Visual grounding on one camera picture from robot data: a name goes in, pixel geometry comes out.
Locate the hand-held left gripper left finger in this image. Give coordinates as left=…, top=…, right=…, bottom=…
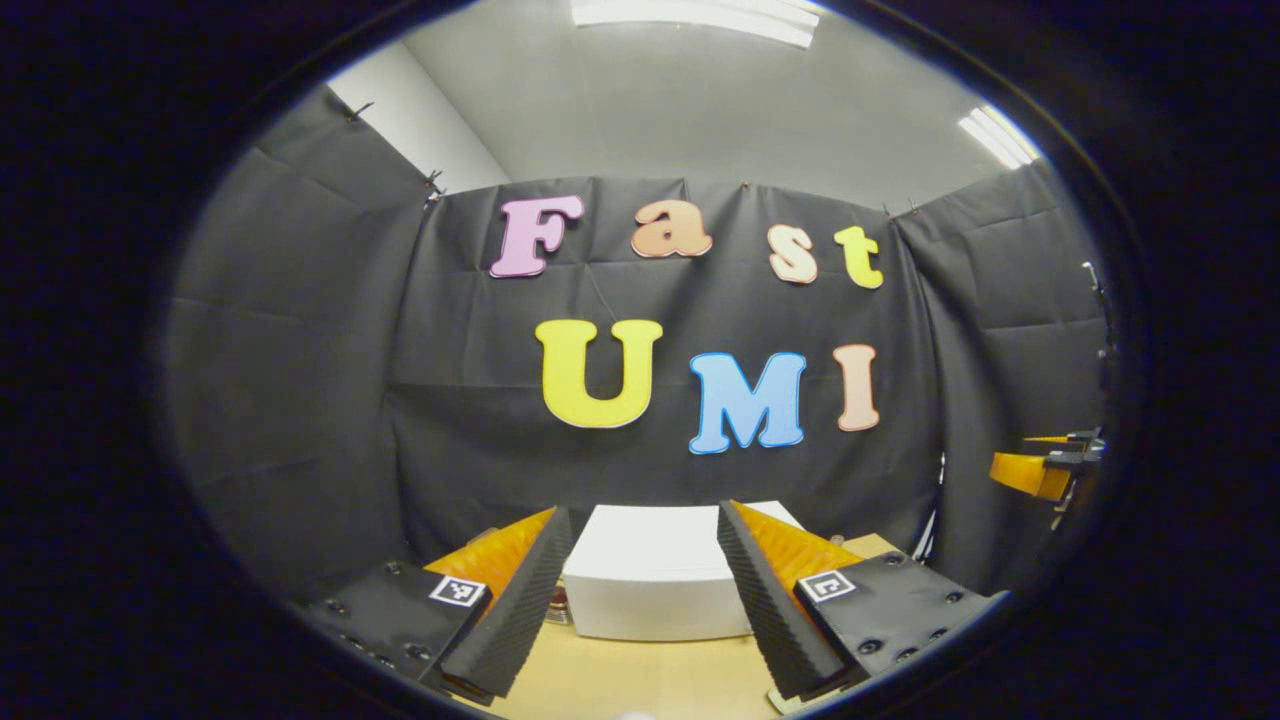
left=295, top=505, right=579, bottom=699

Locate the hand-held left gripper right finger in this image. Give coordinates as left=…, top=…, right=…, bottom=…
left=716, top=500, right=1006, bottom=701

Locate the white microwave oven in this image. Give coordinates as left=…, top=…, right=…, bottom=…
left=562, top=502, right=806, bottom=642

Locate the narrow ceiling light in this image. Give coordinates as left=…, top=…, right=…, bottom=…
left=958, top=105, right=1043, bottom=171

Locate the wide ceiling light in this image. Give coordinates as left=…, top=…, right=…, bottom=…
left=570, top=0, right=821, bottom=49

